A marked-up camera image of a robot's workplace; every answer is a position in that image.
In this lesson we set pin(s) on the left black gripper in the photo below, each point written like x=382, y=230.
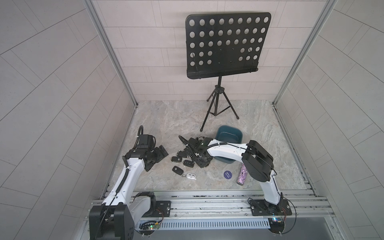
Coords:
x=159, y=155

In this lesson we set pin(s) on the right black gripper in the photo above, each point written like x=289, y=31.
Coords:
x=200, y=164

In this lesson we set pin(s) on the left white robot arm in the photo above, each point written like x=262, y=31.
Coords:
x=122, y=213

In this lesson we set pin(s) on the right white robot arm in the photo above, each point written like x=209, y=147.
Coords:
x=257, y=161

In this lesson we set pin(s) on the black car key middle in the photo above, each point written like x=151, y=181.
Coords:
x=188, y=163

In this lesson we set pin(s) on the white remote key fob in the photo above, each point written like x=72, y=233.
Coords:
x=190, y=176

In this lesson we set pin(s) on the black car key cluster left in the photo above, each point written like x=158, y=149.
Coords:
x=182, y=154

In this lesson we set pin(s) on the black car key front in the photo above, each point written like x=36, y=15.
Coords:
x=178, y=170

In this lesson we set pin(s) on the teal plastic storage box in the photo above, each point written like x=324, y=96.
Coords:
x=229, y=135

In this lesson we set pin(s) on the round purple lid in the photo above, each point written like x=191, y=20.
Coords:
x=228, y=175

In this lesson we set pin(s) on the purple glitter tube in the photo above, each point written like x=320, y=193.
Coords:
x=242, y=175

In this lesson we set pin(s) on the left circuit board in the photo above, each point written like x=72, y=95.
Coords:
x=148, y=228

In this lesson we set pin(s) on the circuit board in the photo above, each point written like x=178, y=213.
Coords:
x=148, y=228
x=277, y=225

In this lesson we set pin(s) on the right circuit board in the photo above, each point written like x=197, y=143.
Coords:
x=277, y=225

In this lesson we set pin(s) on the black perforated music stand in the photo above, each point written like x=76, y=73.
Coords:
x=221, y=45

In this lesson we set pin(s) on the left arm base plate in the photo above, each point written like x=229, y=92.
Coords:
x=161, y=209

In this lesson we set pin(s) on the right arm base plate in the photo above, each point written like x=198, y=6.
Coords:
x=263, y=208

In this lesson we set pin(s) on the aluminium mounting rail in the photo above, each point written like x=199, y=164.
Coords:
x=233, y=203

